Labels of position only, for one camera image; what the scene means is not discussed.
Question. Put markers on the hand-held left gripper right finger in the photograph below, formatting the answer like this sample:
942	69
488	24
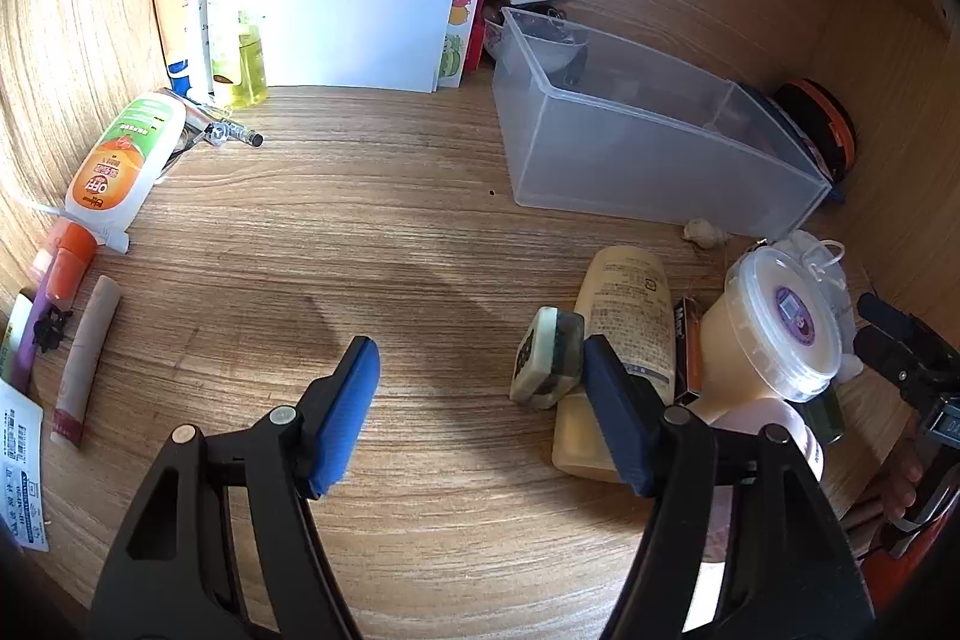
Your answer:
615	415

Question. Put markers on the small black clip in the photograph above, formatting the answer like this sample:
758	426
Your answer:
51	326

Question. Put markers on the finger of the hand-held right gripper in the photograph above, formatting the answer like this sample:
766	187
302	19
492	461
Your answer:
885	310
900	362

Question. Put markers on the white orange repellent bottle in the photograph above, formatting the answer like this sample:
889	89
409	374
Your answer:
120	160

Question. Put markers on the round cream tub clear lid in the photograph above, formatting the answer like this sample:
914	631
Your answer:
780	317

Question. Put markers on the purple pen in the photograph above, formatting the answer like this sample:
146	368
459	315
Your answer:
30	340

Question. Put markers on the small black box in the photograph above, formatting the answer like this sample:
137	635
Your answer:
686	347

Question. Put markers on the fruit sticker sheet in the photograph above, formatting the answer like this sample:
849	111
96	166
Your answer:
459	18

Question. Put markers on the clear plastic storage box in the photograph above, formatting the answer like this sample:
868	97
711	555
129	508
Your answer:
637	160

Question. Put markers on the metal eyelash curler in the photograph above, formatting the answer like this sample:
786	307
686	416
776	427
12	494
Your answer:
217	126

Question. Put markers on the white printed package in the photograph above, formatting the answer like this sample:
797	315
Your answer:
22	460

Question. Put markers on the person's right hand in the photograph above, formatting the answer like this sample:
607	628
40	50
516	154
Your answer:
904	482

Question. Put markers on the green cream square trinket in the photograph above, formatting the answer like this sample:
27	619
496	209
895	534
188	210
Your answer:
544	359

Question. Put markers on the pink stick tube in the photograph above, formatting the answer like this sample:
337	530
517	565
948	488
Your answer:
86	355

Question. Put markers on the yellow lotion tube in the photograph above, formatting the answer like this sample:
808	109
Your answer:
626	302

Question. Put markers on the dark green glass bottle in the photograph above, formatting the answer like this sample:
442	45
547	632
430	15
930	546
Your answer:
825	415

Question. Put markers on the orange sunscreen tube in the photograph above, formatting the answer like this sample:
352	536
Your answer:
174	10

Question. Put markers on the orange black round can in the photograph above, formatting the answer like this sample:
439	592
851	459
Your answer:
825	115

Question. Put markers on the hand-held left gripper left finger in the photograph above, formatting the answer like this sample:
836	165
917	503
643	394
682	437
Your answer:
349	415

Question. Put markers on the pink round jar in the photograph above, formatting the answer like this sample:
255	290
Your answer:
754	419

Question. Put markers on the small beige seashell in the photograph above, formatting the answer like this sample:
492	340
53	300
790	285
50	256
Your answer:
705	233

